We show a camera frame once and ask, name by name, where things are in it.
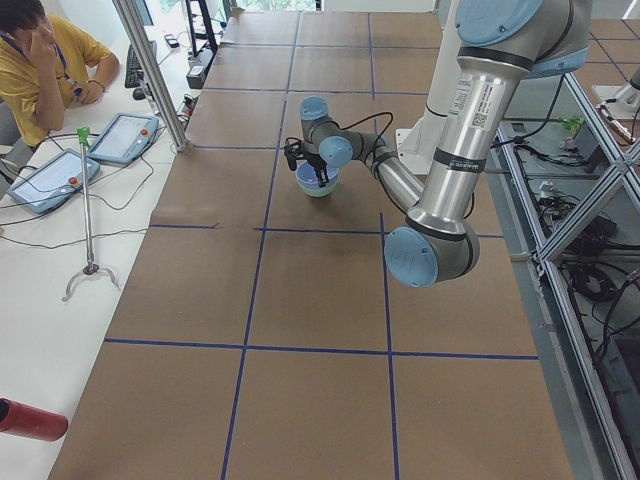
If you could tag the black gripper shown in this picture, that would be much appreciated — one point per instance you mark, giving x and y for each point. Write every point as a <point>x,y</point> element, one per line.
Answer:
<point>315,162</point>

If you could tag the blue ceramic bowl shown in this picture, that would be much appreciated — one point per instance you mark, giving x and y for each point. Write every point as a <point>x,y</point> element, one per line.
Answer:
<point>307,177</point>

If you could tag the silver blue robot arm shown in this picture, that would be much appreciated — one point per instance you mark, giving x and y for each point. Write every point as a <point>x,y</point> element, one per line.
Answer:
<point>501,43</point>

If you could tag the green ceramic bowl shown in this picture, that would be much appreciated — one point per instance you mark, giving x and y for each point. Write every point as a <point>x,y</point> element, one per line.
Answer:
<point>316,191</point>

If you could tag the blue teach pendant far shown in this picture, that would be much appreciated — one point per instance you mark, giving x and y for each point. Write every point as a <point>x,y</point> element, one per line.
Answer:
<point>124,139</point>

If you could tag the blue teach pendant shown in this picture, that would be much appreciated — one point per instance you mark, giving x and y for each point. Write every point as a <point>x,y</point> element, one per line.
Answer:
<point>52,184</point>
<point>124,139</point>

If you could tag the black keyboard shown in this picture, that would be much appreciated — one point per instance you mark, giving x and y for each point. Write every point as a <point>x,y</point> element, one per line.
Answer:
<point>133,69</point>

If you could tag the blue teach pendant near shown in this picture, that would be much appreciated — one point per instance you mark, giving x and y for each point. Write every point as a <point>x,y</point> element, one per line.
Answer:
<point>52,184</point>

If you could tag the person in yellow shirt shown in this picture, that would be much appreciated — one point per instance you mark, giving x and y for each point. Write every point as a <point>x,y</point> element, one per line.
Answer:
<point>47,64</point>

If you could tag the red cylinder bottle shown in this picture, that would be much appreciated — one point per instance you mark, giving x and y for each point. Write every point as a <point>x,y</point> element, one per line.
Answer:
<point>26,421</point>

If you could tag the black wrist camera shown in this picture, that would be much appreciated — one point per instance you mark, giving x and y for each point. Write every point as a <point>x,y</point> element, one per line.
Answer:
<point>294,152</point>

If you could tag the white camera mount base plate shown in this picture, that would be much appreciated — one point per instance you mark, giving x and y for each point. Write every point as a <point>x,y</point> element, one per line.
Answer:
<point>418,149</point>

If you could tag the white camera mast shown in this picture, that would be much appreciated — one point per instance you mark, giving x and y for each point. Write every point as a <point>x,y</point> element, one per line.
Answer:
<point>447,70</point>

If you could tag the green handled reacher grabber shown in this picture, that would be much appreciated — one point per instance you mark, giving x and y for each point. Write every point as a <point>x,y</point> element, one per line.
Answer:
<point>91,267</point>

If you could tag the aluminium frame post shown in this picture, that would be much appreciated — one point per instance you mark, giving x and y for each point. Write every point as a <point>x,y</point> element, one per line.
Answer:
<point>133,26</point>

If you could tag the aluminium side frame rail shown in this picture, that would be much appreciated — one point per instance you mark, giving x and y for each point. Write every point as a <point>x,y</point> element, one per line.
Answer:
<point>569,195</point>

